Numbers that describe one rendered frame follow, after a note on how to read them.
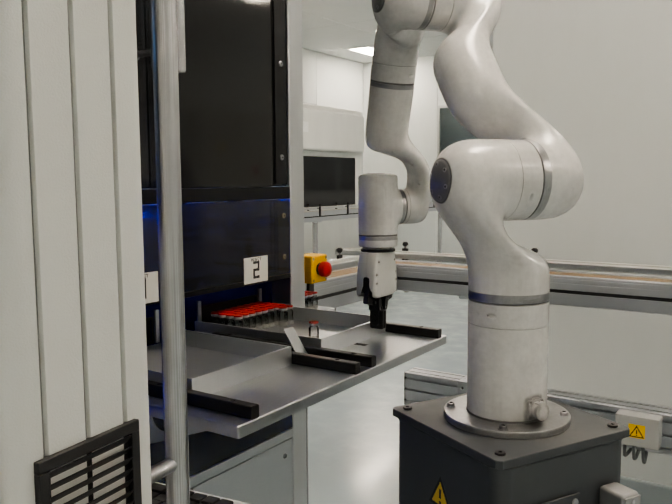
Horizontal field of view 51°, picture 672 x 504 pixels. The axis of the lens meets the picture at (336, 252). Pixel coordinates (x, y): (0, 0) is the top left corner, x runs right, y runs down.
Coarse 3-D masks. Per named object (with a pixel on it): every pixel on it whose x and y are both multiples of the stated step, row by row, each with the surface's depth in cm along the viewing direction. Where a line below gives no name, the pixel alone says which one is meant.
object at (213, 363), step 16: (192, 336) 147; (208, 336) 145; (224, 336) 142; (160, 352) 143; (192, 352) 143; (208, 352) 143; (224, 352) 142; (240, 352) 140; (256, 352) 138; (272, 352) 129; (288, 352) 133; (160, 368) 131; (192, 368) 131; (208, 368) 130; (224, 368) 118; (240, 368) 122; (256, 368) 125; (272, 368) 129; (192, 384) 112; (208, 384) 115; (224, 384) 118
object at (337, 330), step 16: (304, 320) 173; (320, 320) 171; (336, 320) 168; (352, 320) 166; (368, 320) 163; (256, 336) 148; (272, 336) 146; (304, 336) 142; (320, 336) 157; (336, 336) 144; (352, 336) 149; (368, 336) 155
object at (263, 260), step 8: (264, 256) 166; (248, 264) 162; (256, 264) 164; (264, 264) 166; (248, 272) 162; (256, 272) 164; (264, 272) 166; (248, 280) 162; (256, 280) 164; (264, 280) 167
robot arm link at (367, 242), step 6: (360, 240) 152; (366, 240) 150; (372, 240) 149; (378, 240) 149; (384, 240) 149; (390, 240) 150; (396, 240) 152; (360, 246) 152; (366, 246) 150; (372, 246) 150; (378, 246) 149; (384, 246) 149; (390, 246) 150
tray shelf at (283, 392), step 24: (384, 336) 157; (408, 336) 157; (384, 360) 136; (408, 360) 143; (240, 384) 121; (264, 384) 121; (288, 384) 121; (312, 384) 121; (336, 384) 121; (192, 408) 108; (264, 408) 108; (288, 408) 110; (216, 432) 103; (240, 432) 101
